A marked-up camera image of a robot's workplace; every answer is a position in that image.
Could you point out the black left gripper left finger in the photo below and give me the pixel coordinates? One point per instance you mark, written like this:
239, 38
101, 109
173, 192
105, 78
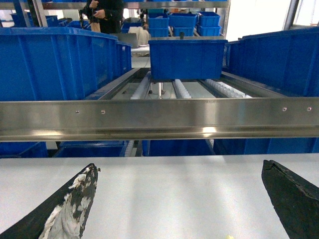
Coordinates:
64, 214

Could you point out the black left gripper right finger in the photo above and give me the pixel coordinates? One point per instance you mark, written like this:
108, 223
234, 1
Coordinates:
294, 199

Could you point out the blue bin lower shelf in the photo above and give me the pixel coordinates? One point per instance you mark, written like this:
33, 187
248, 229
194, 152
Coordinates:
110, 148

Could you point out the blue bin centre of shelf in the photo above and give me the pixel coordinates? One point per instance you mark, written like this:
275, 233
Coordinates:
186, 59

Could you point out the white roller track right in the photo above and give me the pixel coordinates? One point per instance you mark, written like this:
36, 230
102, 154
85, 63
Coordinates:
226, 90

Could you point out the white roller track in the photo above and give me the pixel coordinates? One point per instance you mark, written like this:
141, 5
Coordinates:
226, 90
142, 88
180, 90

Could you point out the large blue bin right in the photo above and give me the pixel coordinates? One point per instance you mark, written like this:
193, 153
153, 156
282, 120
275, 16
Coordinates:
287, 60

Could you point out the large blue bin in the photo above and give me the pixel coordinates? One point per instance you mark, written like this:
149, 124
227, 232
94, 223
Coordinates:
58, 63
287, 60

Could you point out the large blue bin left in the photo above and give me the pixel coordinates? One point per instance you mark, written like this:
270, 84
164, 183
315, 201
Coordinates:
58, 63

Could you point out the white roller track middle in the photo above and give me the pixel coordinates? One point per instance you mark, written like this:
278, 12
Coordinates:
180, 90

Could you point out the person in black clothes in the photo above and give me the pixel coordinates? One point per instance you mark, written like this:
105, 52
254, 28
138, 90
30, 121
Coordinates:
105, 15

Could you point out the stainless steel shelf front rail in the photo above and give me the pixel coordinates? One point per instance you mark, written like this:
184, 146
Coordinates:
159, 119

